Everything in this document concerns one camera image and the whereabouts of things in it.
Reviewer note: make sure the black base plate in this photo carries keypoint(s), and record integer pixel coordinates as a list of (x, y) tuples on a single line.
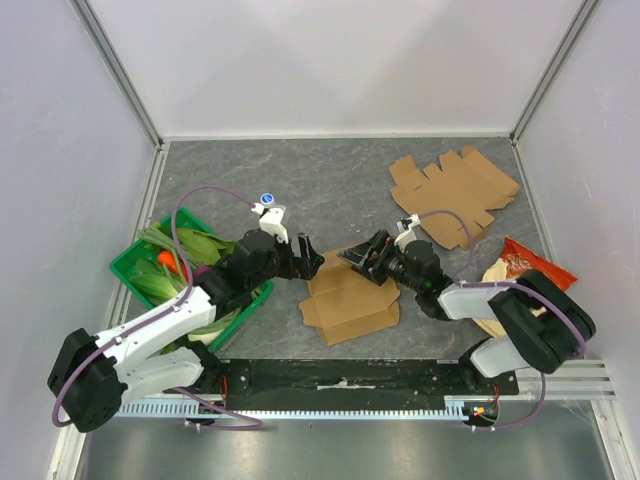
[(345, 385)]

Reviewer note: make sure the green plastic basket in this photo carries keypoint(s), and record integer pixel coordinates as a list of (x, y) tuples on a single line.
[(217, 334)]

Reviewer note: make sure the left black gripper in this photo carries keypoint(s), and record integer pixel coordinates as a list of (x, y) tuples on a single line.
[(304, 267)]

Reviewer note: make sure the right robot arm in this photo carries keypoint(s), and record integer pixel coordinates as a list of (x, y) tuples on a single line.
[(544, 327)]

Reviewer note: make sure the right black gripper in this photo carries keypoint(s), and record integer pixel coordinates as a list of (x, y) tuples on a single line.
[(379, 262)]

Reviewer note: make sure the green leafy vegetable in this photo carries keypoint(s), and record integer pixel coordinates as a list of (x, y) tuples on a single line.
[(124, 265)]

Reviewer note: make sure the grey cable duct rail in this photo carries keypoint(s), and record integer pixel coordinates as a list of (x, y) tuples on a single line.
[(177, 407)]

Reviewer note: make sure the red snack bag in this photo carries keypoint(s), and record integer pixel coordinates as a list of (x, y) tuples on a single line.
[(519, 259)]

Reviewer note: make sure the orange carrot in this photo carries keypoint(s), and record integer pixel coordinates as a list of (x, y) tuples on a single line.
[(172, 266)]

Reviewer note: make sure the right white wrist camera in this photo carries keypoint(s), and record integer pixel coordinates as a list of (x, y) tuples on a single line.
[(406, 232)]

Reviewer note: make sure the brown cardboard box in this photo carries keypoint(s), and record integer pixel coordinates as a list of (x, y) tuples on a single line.
[(342, 305)]

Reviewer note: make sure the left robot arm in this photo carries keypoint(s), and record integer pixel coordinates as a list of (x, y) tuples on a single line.
[(94, 375)]

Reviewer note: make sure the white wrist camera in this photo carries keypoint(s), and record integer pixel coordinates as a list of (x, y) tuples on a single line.
[(271, 221), (406, 232)]

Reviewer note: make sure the beige cassava chips bag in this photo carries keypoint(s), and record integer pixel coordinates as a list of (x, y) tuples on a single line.
[(499, 271)]

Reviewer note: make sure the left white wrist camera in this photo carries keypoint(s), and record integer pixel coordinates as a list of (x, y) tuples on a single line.
[(271, 221)]

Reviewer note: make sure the green long beans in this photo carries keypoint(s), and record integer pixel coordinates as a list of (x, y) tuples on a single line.
[(200, 248)]

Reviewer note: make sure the purple onion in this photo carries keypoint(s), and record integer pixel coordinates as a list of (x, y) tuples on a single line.
[(201, 270)]

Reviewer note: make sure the clear plastic water bottle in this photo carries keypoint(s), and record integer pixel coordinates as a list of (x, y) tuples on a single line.
[(267, 200)]

